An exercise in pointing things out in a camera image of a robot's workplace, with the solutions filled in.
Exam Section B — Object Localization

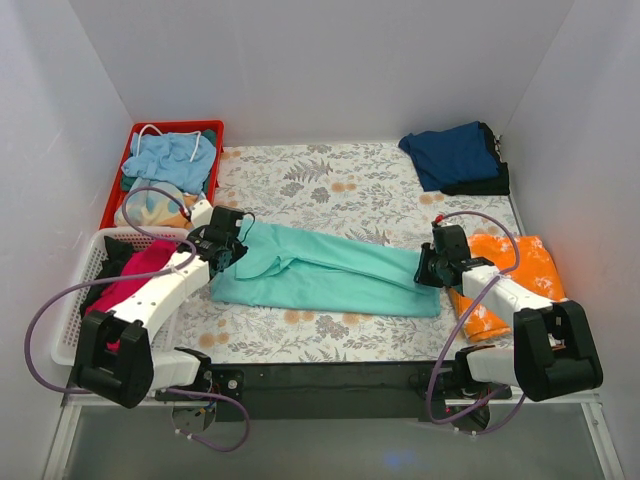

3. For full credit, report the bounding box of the light blue garment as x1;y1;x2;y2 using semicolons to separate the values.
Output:
122;131;217;194

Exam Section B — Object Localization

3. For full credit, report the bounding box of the orange white tie-dye t-shirt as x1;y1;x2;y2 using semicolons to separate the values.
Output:
463;232;567;343

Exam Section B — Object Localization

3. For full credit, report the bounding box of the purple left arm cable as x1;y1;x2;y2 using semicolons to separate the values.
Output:
24;186;251;454

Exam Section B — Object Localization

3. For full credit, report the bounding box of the aluminium rail frame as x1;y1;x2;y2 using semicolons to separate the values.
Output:
45;389;623;479

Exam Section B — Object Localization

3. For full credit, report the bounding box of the magenta garment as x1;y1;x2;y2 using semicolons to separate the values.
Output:
78;238;179;351

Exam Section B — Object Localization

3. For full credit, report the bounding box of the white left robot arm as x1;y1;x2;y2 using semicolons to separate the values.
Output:
70;206;248;408

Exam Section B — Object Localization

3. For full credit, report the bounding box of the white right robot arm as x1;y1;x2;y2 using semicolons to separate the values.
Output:
414;220;604;401

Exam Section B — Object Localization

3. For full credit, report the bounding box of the red plastic basket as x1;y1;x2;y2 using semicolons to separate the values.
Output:
99;119;225;229

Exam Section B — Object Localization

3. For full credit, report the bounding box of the teal t-shirt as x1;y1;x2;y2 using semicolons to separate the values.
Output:
211;221;441;317

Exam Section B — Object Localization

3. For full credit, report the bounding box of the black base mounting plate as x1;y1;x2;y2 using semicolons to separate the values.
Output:
154;360;514;424

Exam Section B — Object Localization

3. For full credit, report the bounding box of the pastel patterned garment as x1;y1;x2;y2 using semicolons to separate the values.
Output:
126;178;205;229

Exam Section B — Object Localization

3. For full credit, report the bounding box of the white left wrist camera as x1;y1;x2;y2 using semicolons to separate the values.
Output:
183;199;213;230

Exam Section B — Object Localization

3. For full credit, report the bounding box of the black garment in basket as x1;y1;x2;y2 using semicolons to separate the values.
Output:
79;236;134;317

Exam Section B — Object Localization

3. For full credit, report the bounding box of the white plastic basket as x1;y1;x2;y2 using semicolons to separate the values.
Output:
51;227;178;366

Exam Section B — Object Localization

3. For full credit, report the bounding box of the folded blue t-shirt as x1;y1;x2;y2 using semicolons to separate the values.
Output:
398;121;503;192

